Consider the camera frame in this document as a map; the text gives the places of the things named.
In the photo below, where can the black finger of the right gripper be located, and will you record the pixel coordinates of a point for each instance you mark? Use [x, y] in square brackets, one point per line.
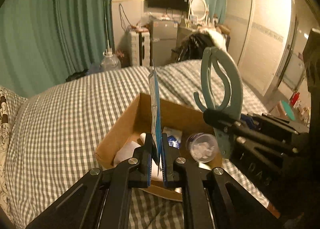
[267, 123]
[240, 128]

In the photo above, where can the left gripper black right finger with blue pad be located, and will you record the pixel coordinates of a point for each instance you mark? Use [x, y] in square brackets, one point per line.
[211, 198]

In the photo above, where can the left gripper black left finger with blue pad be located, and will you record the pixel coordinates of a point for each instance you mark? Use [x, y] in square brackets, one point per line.
[101, 198]

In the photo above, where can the clear water bottle blue label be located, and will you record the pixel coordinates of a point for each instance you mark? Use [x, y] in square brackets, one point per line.
[202, 147]

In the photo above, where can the white tube with barcode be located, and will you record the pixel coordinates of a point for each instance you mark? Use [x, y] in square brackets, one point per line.
[126, 152]

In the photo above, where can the light blue tissue pack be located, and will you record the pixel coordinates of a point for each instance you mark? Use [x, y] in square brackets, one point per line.
[174, 137]

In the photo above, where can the blue packet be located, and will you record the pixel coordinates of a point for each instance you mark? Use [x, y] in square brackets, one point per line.
[156, 131]

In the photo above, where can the teal round stool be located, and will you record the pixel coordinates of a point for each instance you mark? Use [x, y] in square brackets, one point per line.
[287, 110]

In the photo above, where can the red bottle on floor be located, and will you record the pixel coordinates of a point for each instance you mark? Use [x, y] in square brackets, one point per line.
[294, 98]

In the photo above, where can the beige tape roll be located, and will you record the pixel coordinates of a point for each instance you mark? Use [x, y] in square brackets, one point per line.
[204, 166]

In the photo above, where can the grey white checkered bedsheet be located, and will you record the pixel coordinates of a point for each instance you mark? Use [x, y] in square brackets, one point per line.
[54, 134]

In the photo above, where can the brown cardboard box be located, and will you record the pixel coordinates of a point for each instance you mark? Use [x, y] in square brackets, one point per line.
[136, 119]

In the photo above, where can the black clothes pile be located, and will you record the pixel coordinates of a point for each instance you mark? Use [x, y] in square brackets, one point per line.
[192, 47]

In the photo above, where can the white louvered wardrobe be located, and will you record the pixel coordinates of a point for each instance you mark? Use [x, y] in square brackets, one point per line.
[259, 32]

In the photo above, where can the wooden dresser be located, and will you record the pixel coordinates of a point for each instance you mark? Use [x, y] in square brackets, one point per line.
[215, 34]

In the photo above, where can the small grey refrigerator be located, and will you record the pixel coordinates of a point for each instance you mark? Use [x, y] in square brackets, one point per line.
[163, 40]

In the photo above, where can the oval white vanity mirror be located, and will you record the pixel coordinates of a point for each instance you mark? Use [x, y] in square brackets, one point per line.
[198, 9]

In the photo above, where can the floral white quilt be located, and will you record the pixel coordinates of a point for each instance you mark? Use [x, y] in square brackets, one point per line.
[7, 143]

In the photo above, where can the large clear water jug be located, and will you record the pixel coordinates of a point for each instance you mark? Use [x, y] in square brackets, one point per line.
[110, 61]

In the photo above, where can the white suitcase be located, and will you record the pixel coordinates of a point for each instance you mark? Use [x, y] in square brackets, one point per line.
[139, 48]

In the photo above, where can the large green curtain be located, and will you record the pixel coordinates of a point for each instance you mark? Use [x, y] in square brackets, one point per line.
[43, 42]

